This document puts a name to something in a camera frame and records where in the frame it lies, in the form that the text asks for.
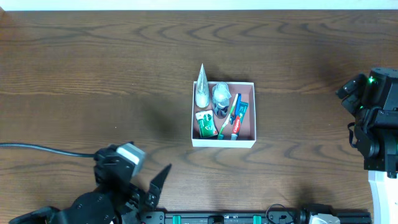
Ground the green white soap packet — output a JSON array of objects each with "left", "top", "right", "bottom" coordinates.
[{"left": 195, "top": 110, "right": 218, "bottom": 139}]

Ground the green Colgate toothbrush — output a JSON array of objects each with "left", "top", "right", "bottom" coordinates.
[{"left": 217, "top": 93, "right": 241, "bottom": 140}]

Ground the blue disposable razor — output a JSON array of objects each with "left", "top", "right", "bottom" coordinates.
[{"left": 229, "top": 93, "right": 241, "bottom": 124}]

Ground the white cream tube gold cap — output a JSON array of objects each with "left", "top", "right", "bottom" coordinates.
[{"left": 195, "top": 64, "right": 210, "bottom": 108}]

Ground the clear bottle blue liquid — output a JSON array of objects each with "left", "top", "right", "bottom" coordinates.
[{"left": 211, "top": 82, "right": 231, "bottom": 119}]

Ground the green Colgate toothpaste tube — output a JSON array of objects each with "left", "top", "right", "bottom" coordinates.
[{"left": 231, "top": 101, "right": 249, "bottom": 141}]

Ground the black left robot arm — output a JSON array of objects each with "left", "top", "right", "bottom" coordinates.
[{"left": 9, "top": 142, "right": 172, "bottom": 224}]

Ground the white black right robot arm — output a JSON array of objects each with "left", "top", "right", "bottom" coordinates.
[{"left": 336, "top": 67, "right": 397, "bottom": 223}]

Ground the pink cardboard box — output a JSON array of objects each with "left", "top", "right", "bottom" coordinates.
[{"left": 191, "top": 81, "right": 257, "bottom": 148}]

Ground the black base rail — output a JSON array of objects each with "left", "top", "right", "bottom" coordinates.
[{"left": 139, "top": 203, "right": 373, "bottom": 224}]

